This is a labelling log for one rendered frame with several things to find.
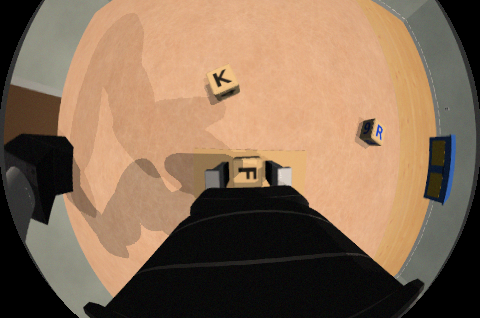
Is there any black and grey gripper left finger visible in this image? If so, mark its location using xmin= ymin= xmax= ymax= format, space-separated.
xmin=204 ymin=162 xmax=229 ymax=189

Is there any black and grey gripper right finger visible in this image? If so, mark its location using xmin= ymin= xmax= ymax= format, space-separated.
xmin=265 ymin=160 xmax=292 ymax=187

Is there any tan flat mat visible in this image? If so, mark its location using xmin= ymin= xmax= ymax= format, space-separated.
xmin=194 ymin=148 xmax=307 ymax=201

